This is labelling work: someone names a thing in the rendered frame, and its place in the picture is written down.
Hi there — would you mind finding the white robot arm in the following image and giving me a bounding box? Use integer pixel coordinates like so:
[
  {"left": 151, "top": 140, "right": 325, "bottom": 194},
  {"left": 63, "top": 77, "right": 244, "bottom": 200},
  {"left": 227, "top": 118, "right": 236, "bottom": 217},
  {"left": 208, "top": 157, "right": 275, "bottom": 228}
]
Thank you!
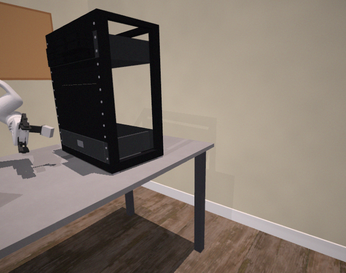
[{"left": 0, "top": 80, "right": 54, "bottom": 138}]

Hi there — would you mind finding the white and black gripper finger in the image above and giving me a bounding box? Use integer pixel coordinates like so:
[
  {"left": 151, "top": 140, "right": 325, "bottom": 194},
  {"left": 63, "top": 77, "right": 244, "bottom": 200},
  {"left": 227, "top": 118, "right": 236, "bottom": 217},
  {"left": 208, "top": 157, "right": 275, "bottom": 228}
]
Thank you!
[
  {"left": 19, "top": 113, "right": 31, "bottom": 130},
  {"left": 17, "top": 137, "right": 29, "bottom": 153}
]

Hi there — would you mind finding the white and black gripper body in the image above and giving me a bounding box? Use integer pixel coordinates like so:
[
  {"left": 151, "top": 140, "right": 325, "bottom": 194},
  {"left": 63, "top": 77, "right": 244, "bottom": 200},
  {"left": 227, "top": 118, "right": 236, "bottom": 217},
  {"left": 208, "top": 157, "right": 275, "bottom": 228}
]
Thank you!
[{"left": 8, "top": 117, "right": 29, "bottom": 146}]

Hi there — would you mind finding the black server rack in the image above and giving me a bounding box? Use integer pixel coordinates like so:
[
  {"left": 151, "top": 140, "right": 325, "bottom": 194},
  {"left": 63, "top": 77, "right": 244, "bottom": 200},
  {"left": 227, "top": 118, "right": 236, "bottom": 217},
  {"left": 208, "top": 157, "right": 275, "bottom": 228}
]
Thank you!
[{"left": 46, "top": 8, "right": 163, "bottom": 175}]

